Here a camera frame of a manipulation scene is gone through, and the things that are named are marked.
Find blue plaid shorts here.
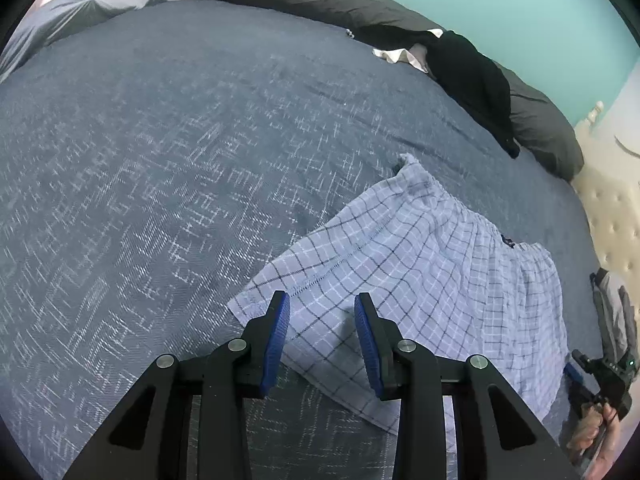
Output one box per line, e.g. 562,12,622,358
227,154,568,436

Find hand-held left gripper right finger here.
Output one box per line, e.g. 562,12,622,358
354,292,581,480

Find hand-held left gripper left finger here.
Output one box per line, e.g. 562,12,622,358
62,291,291,480

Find blue woven bedspread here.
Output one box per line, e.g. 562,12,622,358
0,0,601,480

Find white garment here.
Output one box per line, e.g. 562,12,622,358
372,29,443,73

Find cream tufted headboard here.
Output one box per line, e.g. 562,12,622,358
572,100,640,311

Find person's right hand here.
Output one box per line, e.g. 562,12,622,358
570,402,621,466

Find grey folded garment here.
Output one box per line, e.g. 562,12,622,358
590,269,626,361

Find black garment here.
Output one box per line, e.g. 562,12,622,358
427,31,521,158

